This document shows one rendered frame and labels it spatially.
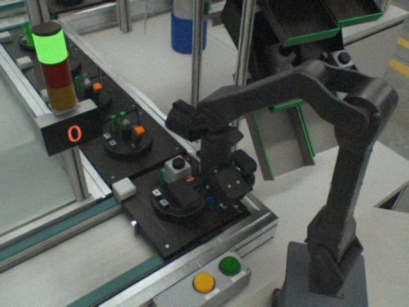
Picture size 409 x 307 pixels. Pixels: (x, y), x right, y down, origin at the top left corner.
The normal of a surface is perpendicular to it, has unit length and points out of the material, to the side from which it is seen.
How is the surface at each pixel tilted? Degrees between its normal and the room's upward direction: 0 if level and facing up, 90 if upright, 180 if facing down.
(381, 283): 0
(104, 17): 90
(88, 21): 90
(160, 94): 0
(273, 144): 45
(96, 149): 0
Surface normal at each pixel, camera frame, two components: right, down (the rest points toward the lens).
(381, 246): 0.03, -0.73
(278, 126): 0.33, -0.08
